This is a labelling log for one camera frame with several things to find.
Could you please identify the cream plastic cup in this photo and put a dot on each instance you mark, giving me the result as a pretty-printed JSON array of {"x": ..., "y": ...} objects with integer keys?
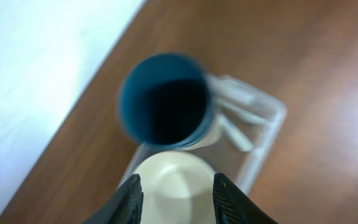
[{"x": 212, "y": 136}]

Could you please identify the clear plastic storage container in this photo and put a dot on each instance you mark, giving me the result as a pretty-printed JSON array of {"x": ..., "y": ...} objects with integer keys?
[{"x": 260, "y": 121}]

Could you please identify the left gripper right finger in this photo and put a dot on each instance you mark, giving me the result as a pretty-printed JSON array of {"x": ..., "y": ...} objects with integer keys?
[{"x": 233, "y": 206}]

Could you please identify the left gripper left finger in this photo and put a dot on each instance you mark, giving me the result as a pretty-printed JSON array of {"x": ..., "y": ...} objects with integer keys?
[{"x": 124, "y": 207}]

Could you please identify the cream bowl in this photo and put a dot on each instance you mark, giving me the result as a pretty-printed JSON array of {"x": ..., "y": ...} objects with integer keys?
[{"x": 178, "y": 189}]

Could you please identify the blue plastic cup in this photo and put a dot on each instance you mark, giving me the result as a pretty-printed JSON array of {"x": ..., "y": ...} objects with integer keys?
[{"x": 166, "y": 101}]

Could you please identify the white plastic spoon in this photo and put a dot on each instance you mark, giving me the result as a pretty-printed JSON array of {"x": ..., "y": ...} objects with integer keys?
[{"x": 231, "y": 88}]

